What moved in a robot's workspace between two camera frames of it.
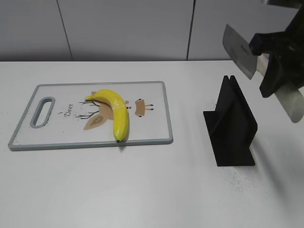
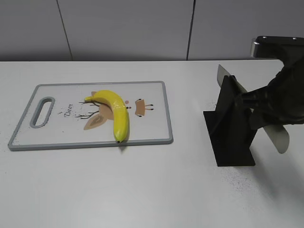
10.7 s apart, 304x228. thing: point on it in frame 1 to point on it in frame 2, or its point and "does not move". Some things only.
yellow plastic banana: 121,120 does not move
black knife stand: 231,127 does not move
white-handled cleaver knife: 237,43 to 278,134
